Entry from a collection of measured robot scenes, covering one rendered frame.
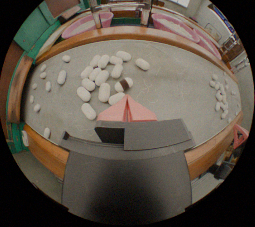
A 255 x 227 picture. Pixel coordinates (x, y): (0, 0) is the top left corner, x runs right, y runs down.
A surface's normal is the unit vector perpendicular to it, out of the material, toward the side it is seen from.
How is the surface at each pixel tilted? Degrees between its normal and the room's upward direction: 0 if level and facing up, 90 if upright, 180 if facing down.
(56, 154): 45
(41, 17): 90
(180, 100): 0
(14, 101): 68
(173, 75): 0
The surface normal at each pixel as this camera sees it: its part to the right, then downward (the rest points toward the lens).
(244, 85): -1.00, 0.08
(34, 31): 1.00, 0.01
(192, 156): 0.00, -0.85
